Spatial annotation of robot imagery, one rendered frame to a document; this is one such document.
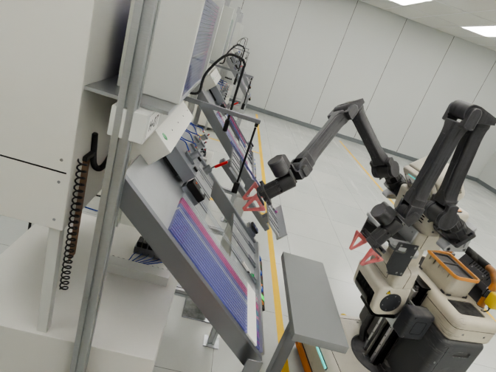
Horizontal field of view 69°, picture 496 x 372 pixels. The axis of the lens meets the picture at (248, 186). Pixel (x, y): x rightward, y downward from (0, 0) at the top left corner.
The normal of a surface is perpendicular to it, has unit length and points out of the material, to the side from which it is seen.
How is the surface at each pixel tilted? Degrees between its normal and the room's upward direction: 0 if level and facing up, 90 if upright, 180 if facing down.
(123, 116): 90
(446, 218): 90
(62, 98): 90
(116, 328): 0
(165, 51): 90
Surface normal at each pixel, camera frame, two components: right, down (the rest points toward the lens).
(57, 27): 0.00, 0.39
